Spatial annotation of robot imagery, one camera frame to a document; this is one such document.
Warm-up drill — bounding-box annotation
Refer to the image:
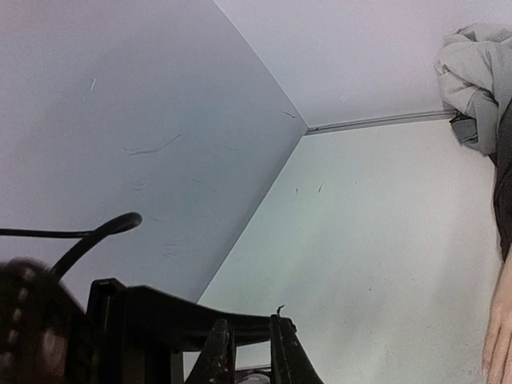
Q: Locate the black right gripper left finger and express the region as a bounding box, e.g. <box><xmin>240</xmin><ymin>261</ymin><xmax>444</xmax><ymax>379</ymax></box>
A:
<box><xmin>185</xmin><ymin>319</ymin><xmax>236</xmax><ymax>384</ymax></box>

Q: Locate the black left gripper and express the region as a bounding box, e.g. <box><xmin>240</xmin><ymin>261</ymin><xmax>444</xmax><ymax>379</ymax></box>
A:
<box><xmin>86</xmin><ymin>278</ymin><xmax>270</xmax><ymax>383</ymax></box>

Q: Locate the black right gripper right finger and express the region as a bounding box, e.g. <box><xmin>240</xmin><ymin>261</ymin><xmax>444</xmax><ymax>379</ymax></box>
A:
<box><xmin>270</xmin><ymin>306</ymin><xmax>323</xmax><ymax>384</ymax></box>

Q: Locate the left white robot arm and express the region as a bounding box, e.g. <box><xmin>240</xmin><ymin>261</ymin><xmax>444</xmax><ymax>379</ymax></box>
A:
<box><xmin>1</xmin><ymin>259</ymin><xmax>270</xmax><ymax>383</ymax></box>

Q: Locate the mannequin hand with long nails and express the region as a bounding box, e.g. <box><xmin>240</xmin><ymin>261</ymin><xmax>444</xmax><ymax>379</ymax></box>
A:
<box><xmin>482</xmin><ymin>257</ymin><xmax>511</xmax><ymax>384</ymax></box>

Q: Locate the grey and black jacket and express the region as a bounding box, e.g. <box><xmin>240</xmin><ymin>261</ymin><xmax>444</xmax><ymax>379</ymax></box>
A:
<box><xmin>434</xmin><ymin>23</ymin><xmax>511</xmax><ymax>259</ymax></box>

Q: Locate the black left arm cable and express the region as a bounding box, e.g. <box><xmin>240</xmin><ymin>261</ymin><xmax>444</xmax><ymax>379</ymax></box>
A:
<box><xmin>0</xmin><ymin>211</ymin><xmax>143</xmax><ymax>281</ymax></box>

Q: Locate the aluminium table edge rail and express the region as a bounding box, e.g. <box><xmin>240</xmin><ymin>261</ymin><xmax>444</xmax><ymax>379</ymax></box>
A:
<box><xmin>306</xmin><ymin>110</ymin><xmax>457</xmax><ymax>135</ymax></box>

